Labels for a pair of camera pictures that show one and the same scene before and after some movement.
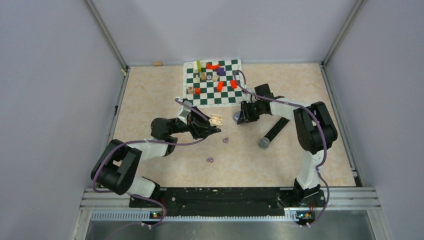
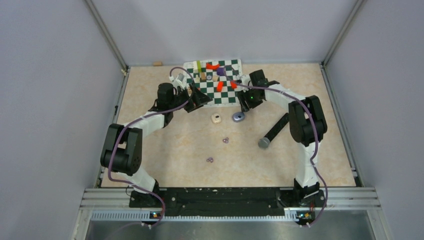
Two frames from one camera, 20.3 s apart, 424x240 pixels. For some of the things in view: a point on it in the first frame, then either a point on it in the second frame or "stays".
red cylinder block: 220,85 stays
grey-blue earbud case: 236,115 stays
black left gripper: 199,126 to 197,100
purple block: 220,71 stays
